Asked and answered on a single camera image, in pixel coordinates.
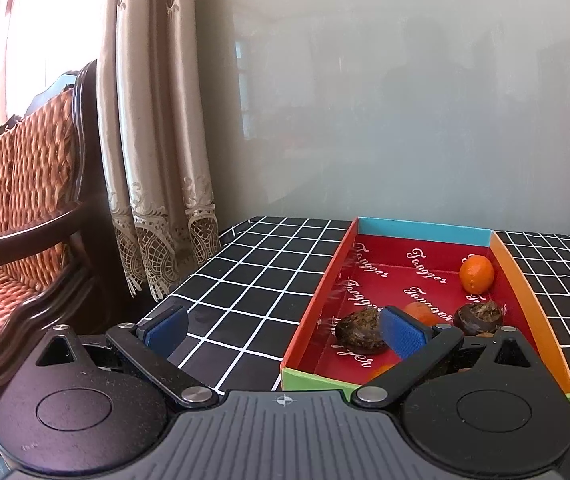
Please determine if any orange woven back cushion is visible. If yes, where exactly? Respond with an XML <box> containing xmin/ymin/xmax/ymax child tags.
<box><xmin>0</xmin><ymin>87</ymin><xmax>78</xmax><ymax>241</ymax></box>

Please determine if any colourful cardboard box red inside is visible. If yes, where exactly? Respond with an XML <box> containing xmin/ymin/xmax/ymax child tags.
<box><xmin>280</xmin><ymin>216</ymin><xmax>570</xmax><ymax>403</ymax></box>

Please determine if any beige embroidered curtain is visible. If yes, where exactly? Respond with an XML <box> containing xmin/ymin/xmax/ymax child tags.
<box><xmin>98</xmin><ymin>0</ymin><xmax>223</xmax><ymax>303</ymax></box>

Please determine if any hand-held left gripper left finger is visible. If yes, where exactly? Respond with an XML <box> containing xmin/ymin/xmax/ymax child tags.
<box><xmin>35</xmin><ymin>304</ymin><xmax>221</xmax><ymax>408</ymax></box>

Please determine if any orange tangerine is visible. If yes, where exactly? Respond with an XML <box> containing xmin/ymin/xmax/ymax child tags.
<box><xmin>459</xmin><ymin>255</ymin><xmax>496</xmax><ymax>292</ymax></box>

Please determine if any small orange kumquat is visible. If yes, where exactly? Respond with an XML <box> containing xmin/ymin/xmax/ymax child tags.
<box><xmin>365</xmin><ymin>361</ymin><xmax>397</xmax><ymax>383</ymax></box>
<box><xmin>404</xmin><ymin>301</ymin><xmax>440</xmax><ymax>327</ymax></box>

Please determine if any dark brown water chestnut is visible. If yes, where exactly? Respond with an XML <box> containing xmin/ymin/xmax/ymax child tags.
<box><xmin>453</xmin><ymin>300</ymin><xmax>504</xmax><ymax>337</ymax></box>
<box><xmin>335</xmin><ymin>307</ymin><xmax>388</xmax><ymax>356</ymax></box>

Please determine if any dark wooden sofa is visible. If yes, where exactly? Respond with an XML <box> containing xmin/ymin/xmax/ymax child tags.
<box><xmin>0</xmin><ymin>59</ymin><xmax>141</xmax><ymax>396</ymax></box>

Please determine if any orange woven seat cushion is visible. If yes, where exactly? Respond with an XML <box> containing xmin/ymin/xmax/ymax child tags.
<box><xmin>0</xmin><ymin>240</ymin><xmax>73</xmax><ymax>352</ymax></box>

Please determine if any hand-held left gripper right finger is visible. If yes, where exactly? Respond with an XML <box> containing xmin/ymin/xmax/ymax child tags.
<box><xmin>350</xmin><ymin>305</ymin><xmax>540</xmax><ymax>408</ymax></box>

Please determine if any black white checkered tablecloth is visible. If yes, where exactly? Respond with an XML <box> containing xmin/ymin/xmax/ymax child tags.
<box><xmin>135</xmin><ymin>216</ymin><xmax>570</xmax><ymax>480</ymax></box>

